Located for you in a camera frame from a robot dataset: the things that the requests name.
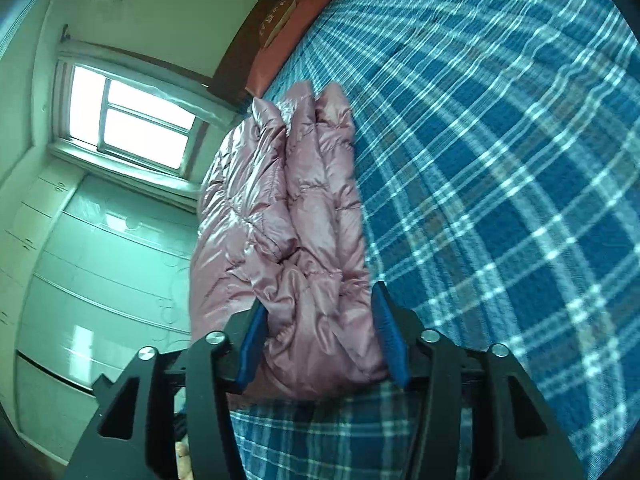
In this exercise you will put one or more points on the white wardrobe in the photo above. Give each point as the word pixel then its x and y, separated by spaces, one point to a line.
pixel 90 280

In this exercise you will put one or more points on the bed with blue plaid sheet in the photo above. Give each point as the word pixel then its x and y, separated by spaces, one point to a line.
pixel 500 160

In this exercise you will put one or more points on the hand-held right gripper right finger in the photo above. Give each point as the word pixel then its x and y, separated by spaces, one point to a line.
pixel 390 340

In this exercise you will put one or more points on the orange pillow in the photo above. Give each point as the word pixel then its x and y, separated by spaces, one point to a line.
pixel 285 45

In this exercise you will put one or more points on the wooden headboard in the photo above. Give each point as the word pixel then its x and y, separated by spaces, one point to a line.
pixel 250 35

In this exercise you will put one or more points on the pink puffer jacket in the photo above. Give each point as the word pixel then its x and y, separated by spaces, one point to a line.
pixel 280 235

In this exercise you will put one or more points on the window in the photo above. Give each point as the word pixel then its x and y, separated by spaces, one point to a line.
pixel 125 115

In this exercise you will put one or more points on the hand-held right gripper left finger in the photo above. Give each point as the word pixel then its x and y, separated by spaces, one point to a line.
pixel 252 347

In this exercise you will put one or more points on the patterned small cushion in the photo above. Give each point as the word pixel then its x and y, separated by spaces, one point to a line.
pixel 275 22

